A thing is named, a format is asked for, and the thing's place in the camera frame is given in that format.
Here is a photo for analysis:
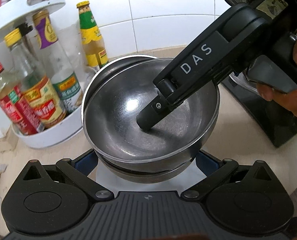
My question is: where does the steel bowl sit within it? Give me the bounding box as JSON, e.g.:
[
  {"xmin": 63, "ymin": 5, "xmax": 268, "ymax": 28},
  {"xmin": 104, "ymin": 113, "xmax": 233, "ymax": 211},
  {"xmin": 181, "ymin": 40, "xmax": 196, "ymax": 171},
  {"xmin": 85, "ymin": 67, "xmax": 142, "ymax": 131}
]
[
  {"xmin": 82, "ymin": 54, "xmax": 157, "ymax": 108},
  {"xmin": 98, "ymin": 155, "xmax": 193, "ymax": 184},
  {"xmin": 82, "ymin": 56, "xmax": 219, "ymax": 173}
]

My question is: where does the black induction cooktop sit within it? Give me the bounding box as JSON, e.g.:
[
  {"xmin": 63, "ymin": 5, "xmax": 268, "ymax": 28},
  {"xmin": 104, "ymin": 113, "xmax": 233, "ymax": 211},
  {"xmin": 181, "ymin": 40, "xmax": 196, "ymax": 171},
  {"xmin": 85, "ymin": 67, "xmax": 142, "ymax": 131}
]
[{"xmin": 222, "ymin": 73, "xmax": 297, "ymax": 148}]

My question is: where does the yellow label vinegar bottle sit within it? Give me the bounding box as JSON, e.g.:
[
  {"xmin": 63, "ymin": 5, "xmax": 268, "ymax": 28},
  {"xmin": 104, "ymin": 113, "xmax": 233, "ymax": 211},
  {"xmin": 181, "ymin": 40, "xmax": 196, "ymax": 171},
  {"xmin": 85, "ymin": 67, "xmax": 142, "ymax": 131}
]
[{"xmin": 4, "ymin": 28, "xmax": 66, "ymax": 128}]

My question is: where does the white rotating condiment rack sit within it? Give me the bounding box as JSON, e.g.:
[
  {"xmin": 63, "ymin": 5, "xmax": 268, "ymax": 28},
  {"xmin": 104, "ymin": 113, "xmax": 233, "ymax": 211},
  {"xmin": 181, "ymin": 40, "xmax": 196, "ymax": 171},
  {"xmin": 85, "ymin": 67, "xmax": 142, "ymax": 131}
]
[{"xmin": 0, "ymin": 0, "xmax": 90, "ymax": 150}]

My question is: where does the green yellow sauce bottle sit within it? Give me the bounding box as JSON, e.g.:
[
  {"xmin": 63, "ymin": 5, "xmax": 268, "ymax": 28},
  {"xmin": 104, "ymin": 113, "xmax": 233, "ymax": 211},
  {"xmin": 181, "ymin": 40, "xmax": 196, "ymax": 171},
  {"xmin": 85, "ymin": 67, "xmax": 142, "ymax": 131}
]
[{"xmin": 76, "ymin": 1, "xmax": 108, "ymax": 69}]

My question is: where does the white floral plate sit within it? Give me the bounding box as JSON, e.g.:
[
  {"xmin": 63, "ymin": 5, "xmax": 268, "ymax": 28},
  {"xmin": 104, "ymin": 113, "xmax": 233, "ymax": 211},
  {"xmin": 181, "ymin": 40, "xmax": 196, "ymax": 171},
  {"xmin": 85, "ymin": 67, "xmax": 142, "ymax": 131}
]
[{"xmin": 88, "ymin": 161, "xmax": 206, "ymax": 196}]

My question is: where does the red label soy sauce bottle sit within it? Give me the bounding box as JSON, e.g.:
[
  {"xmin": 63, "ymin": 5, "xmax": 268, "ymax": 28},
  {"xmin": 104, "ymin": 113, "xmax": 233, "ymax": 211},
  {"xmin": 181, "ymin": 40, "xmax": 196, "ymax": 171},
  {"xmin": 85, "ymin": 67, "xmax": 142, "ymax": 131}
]
[{"xmin": 0, "ymin": 62, "xmax": 44, "ymax": 135}]

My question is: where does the person's right hand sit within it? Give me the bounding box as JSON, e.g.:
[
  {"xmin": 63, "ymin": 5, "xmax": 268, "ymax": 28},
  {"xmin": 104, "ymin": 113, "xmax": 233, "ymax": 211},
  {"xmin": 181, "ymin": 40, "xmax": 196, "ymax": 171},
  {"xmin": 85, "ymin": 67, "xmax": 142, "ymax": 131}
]
[{"xmin": 256, "ymin": 41, "xmax": 297, "ymax": 117}]

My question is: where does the clear fish sauce bottle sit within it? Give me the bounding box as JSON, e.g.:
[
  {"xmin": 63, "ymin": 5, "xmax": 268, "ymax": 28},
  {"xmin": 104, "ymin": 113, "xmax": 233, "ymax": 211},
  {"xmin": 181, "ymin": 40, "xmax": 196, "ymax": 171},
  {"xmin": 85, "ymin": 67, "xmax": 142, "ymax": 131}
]
[{"xmin": 33, "ymin": 9, "xmax": 83, "ymax": 114}]

